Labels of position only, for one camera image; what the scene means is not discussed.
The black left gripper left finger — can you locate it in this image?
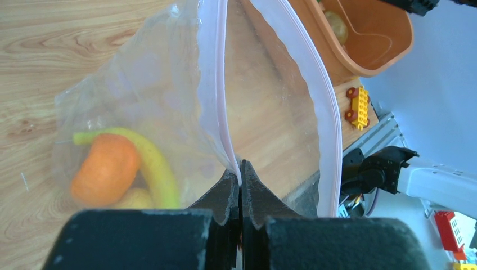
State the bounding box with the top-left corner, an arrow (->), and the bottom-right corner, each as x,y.
43,171 -> 239,269

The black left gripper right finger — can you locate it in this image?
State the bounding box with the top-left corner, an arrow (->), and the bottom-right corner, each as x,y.
240,160 -> 430,269

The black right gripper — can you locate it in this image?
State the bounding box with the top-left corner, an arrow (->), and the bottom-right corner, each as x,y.
381,0 -> 476,17

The yellow toy banana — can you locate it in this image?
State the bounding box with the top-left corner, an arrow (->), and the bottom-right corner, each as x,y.
73,127 -> 181,209

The yellow wrinkled round fruit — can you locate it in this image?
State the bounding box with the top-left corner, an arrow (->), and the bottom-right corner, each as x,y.
112,188 -> 154,209

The orange tangerine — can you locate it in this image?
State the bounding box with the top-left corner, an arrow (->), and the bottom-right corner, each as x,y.
69,133 -> 141,207

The clear zip top bag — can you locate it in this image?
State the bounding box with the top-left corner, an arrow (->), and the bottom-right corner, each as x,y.
51,1 -> 343,217

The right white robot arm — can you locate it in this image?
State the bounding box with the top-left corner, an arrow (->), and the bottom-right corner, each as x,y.
363,1 -> 476,218

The orange plastic basket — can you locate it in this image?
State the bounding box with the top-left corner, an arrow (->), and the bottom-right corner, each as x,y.
289,0 -> 414,86

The brown potato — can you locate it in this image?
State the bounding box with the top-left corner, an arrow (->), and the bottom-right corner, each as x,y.
324,11 -> 349,46

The yellow red toy block car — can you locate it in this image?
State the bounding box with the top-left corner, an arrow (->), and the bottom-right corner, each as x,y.
344,85 -> 371,131

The red toy block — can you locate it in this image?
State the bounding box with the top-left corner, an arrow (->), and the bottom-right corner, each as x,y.
434,211 -> 467,260

